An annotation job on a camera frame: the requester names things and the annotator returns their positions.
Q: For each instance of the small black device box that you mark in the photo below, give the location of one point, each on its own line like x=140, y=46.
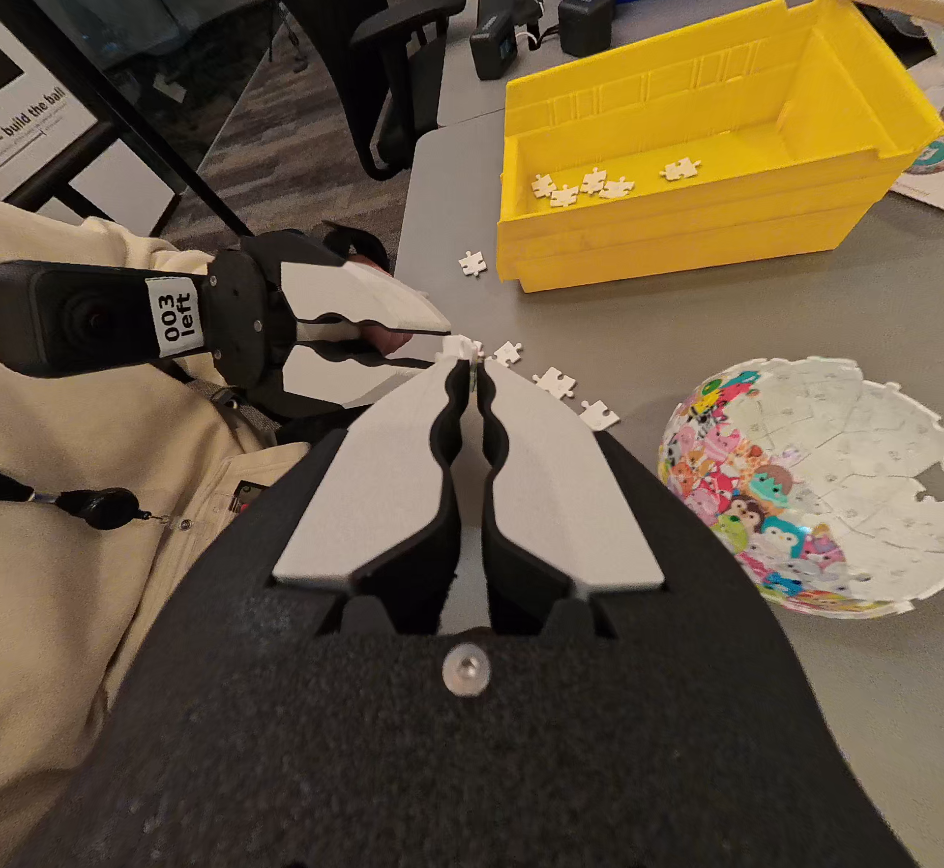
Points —
x=492, y=45
x=584, y=23

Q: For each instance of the pile of loose puzzle pieces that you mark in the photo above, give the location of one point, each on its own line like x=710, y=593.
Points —
x=590, y=182

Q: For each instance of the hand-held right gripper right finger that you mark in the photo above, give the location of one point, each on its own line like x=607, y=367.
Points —
x=568, y=506

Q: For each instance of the white printed sheet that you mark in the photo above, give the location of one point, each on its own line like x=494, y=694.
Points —
x=925, y=167

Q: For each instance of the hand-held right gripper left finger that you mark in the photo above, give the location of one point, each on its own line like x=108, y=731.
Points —
x=369, y=506

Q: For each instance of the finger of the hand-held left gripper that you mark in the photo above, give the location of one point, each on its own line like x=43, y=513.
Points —
x=332, y=377
x=361, y=296

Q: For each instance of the black white marker board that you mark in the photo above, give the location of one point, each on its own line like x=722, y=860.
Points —
x=44, y=123

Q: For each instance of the colourful puzzle ball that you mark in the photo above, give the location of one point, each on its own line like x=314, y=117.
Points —
x=848, y=440

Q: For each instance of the black office chair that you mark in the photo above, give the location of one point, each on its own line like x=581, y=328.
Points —
x=346, y=12

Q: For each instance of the person's left hand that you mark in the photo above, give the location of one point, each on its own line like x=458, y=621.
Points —
x=387, y=340

